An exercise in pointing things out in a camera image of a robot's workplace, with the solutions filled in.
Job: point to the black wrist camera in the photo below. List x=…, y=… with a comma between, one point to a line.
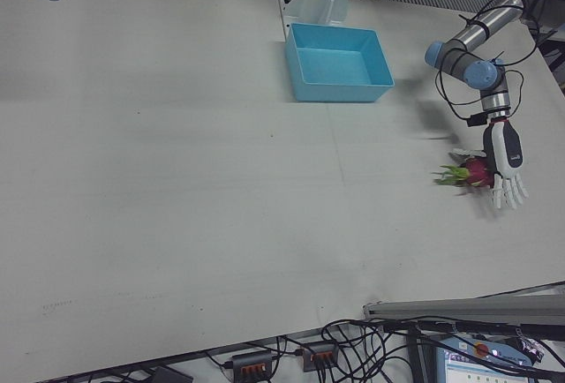
x=476, y=119

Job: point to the grey hub orange ports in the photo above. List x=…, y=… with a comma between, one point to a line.
x=251, y=362
x=321, y=354

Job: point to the black flat device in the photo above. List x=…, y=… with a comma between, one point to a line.
x=170, y=376

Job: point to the aluminium profile bar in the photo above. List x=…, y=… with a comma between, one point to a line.
x=441, y=310

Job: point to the robot teach pendant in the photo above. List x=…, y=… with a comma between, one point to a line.
x=485, y=365

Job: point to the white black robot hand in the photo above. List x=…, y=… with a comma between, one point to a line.
x=507, y=149

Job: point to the pink dragon fruit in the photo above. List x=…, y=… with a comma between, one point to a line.
x=476, y=171

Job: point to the light blue plastic bin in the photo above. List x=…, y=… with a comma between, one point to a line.
x=335, y=65

